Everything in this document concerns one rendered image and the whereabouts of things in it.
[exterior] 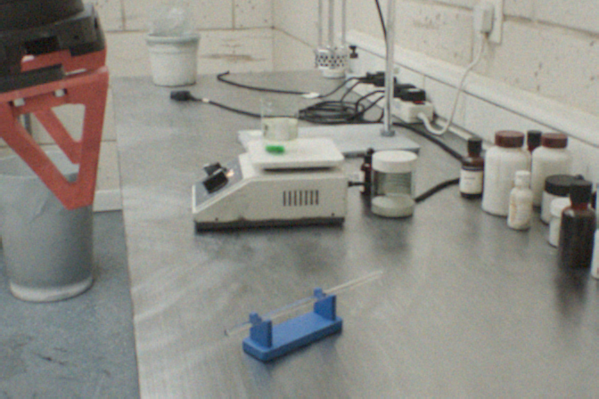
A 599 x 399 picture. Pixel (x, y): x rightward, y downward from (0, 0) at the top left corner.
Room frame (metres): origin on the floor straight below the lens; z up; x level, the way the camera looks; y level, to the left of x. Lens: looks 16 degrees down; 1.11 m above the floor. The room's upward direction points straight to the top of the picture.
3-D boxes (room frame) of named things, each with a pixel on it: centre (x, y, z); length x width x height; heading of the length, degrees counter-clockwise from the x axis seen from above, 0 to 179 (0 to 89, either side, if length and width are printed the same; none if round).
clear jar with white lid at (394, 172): (1.07, -0.13, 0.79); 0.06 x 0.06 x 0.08
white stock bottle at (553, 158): (1.10, -0.35, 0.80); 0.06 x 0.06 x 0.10
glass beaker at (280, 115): (1.06, 0.03, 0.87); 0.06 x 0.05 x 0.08; 36
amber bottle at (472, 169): (1.15, -0.25, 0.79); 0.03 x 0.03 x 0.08
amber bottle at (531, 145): (1.18, -0.34, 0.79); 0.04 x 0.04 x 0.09
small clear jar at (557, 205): (0.95, -0.33, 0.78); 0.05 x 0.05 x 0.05
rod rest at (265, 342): (0.70, 0.01, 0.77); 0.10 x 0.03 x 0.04; 132
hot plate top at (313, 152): (1.07, 0.01, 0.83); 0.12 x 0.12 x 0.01; 7
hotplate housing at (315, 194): (1.07, 0.03, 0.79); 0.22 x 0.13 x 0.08; 97
